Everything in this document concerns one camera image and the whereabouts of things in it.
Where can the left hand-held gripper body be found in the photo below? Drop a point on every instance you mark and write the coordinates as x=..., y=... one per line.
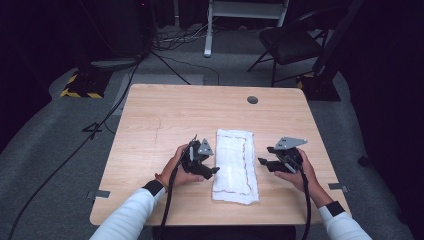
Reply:
x=193, y=160

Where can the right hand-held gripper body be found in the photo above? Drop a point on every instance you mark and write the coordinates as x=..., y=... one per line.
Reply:
x=288, y=158

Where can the white towel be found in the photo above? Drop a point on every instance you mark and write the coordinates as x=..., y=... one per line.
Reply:
x=235, y=173

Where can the person's left hand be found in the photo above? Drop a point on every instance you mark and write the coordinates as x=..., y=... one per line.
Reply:
x=175, y=176

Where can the person's right hand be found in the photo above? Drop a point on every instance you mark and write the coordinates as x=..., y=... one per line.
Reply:
x=308, y=181

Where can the grey tape strip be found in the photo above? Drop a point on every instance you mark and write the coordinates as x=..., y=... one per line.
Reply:
x=100, y=194
x=338, y=187

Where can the person's dark lap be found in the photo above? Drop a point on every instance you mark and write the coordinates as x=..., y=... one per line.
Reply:
x=226, y=233

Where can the black caster wheel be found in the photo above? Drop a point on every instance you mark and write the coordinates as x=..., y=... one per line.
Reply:
x=364, y=160

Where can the black stand with striped base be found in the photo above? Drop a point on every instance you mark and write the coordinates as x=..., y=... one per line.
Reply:
x=321, y=88

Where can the black folding chair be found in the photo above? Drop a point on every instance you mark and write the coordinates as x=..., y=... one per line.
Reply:
x=286, y=43

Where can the black yellow-striped stand base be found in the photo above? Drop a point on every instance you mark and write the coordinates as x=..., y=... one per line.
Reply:
x=86, y=83

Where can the black equipment case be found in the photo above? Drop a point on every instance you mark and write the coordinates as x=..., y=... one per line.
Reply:
x=126, y=30

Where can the white desk frame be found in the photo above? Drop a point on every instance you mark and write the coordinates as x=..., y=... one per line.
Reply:
x=208, y=33

